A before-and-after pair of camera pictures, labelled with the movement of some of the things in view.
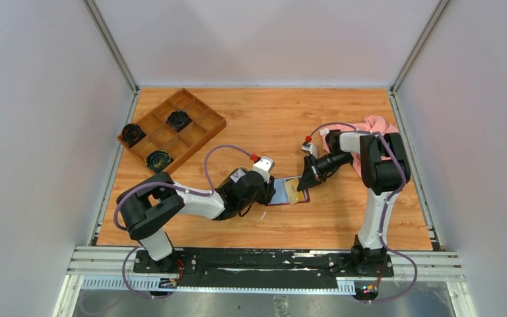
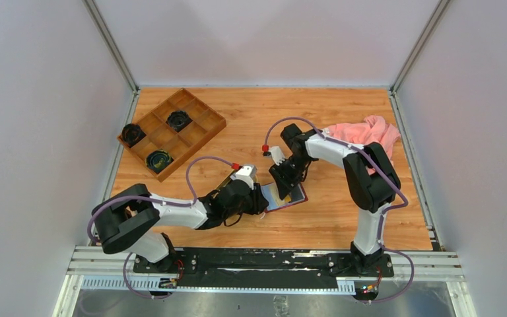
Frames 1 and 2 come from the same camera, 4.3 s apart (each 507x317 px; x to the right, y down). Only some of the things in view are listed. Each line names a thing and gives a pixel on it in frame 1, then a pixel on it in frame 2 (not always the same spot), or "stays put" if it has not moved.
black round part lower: [158, 160] stays put
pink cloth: [373, 124] stays put
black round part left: [131, 134] stays put
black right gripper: [310, 178] -> [287, 183]
